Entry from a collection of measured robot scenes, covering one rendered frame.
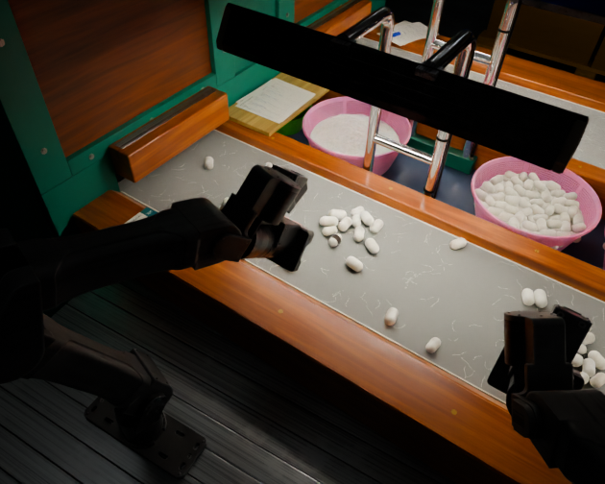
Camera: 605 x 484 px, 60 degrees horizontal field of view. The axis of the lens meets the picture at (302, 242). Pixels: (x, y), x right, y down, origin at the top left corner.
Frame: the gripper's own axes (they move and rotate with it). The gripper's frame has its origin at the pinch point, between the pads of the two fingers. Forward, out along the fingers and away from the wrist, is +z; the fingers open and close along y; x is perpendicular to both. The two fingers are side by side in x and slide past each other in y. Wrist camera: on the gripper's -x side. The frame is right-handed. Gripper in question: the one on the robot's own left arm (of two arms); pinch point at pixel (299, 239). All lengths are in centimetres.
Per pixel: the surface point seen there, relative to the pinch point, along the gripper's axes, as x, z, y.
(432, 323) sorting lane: 4.7, 12.5, -23.9
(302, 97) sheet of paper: -26, 42, 33
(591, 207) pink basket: -26, 48, -39
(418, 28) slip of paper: -63, 88, 28
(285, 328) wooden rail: 13.9, -2.2, -4.9
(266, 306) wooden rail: 12.8, -0.9, 0.4
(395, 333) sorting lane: 8.4, 8.1, -19.6
